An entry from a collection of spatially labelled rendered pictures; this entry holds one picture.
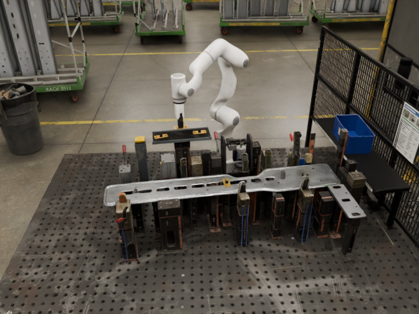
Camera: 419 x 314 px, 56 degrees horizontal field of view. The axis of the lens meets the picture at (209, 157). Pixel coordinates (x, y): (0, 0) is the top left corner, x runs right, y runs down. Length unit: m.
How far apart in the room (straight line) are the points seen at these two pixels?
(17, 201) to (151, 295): 2.37
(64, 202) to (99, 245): 0.53
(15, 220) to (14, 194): 0.41
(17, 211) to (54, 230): 1.49
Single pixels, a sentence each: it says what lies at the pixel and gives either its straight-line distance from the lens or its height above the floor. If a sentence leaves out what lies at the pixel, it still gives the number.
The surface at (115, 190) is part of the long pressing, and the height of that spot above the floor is 1.00.
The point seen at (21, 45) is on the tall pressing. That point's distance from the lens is 6.32.
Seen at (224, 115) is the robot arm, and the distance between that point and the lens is 2.65.
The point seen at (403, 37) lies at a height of 1.21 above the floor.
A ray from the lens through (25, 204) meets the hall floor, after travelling 4.17.
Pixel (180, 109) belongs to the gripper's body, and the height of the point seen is 1.36.
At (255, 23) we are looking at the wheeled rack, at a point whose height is 0.26.
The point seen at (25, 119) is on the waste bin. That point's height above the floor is 0.44.
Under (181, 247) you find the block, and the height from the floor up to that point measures 0.73.
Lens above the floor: 2.38
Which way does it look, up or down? 33 degrees down
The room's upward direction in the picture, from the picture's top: 1 degrees counter-clockwise
